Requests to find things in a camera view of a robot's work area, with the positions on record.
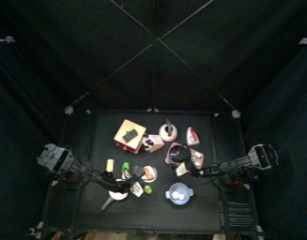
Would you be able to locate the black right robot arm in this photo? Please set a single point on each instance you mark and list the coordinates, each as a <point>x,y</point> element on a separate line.
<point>262,156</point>

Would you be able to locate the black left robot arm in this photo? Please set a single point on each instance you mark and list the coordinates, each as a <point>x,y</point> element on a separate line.
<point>61,160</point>

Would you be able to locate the small green starfruit top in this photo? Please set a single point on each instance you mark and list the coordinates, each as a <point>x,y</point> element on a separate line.
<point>147,189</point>

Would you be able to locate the pink toy box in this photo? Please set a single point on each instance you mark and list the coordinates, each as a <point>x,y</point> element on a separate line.
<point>196,155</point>

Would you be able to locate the green toy vegetable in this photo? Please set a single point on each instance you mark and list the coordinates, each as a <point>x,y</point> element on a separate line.
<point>125,167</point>

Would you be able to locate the dark grey square toy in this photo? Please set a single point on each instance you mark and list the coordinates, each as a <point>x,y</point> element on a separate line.
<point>137,171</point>

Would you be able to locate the pink tray with dark bowl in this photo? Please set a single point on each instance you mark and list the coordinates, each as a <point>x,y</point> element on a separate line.
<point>177,152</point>

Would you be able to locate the yellow toy butter stick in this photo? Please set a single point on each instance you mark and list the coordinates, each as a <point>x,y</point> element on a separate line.
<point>109,165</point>

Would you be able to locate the white plate with toy food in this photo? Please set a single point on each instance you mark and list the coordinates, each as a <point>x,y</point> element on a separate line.
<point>149,174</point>

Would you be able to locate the blue pot with white eggs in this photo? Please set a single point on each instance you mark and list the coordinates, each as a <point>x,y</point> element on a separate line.
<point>179,193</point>

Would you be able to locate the red white toy iron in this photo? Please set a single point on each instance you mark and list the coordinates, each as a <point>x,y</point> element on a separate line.
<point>192,137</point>

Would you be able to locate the white cube with letter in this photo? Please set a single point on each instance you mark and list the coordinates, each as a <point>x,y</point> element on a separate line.
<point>152,143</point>

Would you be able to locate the white pink toy kettle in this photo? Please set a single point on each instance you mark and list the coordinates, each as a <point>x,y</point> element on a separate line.
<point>167,132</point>

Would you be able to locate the wooden toy toaster box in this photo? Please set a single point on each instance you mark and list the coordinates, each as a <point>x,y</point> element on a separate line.
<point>129,136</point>

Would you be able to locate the metal frame corner clamp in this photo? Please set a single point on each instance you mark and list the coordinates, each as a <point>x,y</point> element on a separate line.
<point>304,41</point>
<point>68,109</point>
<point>8,39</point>
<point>235,113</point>

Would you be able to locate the metal frame centre clamp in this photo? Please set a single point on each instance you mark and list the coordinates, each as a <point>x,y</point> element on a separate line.
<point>151,110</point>

